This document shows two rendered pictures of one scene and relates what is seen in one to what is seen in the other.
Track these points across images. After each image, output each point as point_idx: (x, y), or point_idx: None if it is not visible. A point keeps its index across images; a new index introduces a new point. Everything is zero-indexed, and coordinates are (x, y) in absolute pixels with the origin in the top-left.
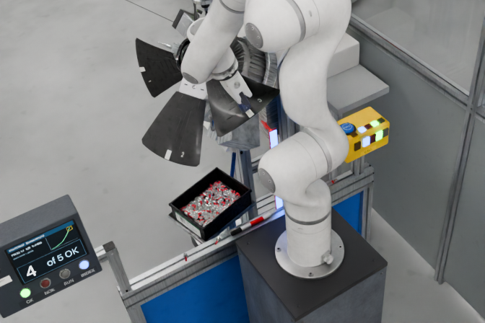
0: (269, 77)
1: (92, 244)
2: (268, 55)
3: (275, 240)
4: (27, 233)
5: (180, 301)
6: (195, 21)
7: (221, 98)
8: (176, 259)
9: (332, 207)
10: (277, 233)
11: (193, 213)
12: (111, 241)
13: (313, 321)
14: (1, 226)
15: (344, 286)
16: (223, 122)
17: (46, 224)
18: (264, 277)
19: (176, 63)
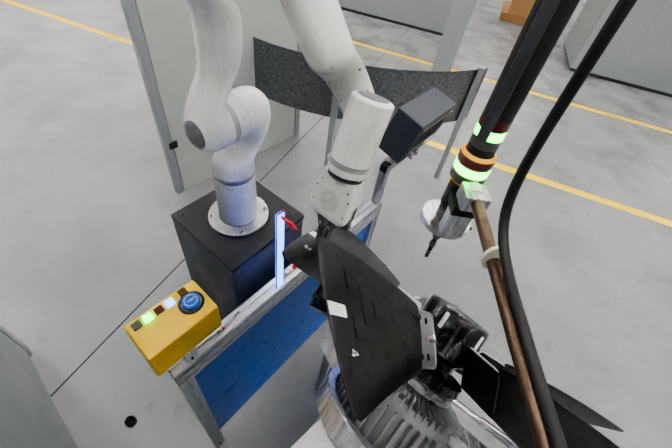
0: (325, 382)
1: (386, 130)
2: (337, 407)
3: (270, 219)
4: (418, 97)
5: None
6: (389, 105)
7: (362, 257)
8: (352, 225)
9: (219, 258)
10: (269, 226)
11: None
12: (387, 166)
13: None
14: (442, 107)
15: (209, 193)
16: (345, 234)
17: (411, 101)
18: (272, 193)
19: (471, 318)
